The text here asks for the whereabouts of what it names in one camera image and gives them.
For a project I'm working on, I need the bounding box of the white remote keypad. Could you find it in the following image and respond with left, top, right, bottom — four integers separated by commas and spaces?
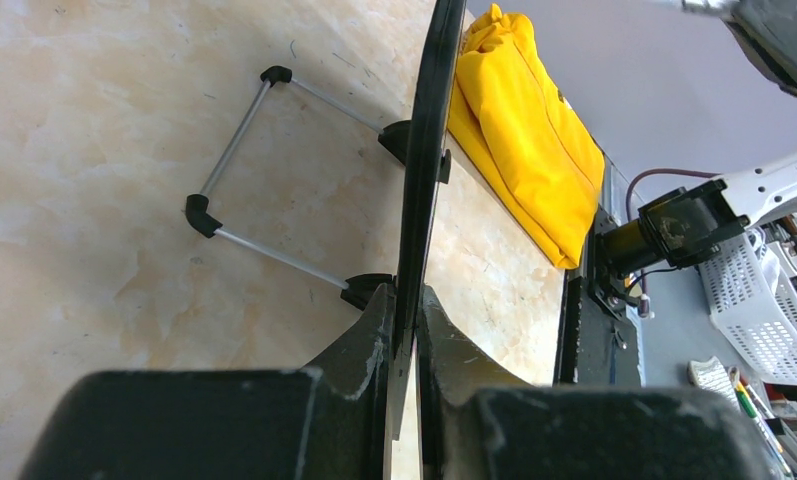
687, 356, 742, 410

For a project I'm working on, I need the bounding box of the green pen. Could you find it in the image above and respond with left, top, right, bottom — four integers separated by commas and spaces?
734, 381, 782, 472

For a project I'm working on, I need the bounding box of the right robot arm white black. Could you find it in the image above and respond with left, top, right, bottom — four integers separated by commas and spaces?
592, 1, 797, 279

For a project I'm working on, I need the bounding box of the small black-framed whiteboard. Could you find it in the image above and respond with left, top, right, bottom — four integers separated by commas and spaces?
342, 1, 466, 479

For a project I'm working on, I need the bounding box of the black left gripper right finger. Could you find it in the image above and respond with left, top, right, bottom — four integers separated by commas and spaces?
416, 287, 779, 479

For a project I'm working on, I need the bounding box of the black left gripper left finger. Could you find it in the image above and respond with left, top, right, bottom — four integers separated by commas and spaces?
20, 284, 395, 479

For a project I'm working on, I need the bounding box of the yellow cloth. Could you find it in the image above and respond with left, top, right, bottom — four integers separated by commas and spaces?
447, 4, 605, 269

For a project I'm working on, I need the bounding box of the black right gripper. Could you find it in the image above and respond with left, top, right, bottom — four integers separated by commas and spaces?
726, 0, 797, 98

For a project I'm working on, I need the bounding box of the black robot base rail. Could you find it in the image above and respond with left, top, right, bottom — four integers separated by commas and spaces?
552, 208, 642, 387

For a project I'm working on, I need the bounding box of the white plastic basket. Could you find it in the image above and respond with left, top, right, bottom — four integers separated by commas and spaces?
698, 235, 797, 386

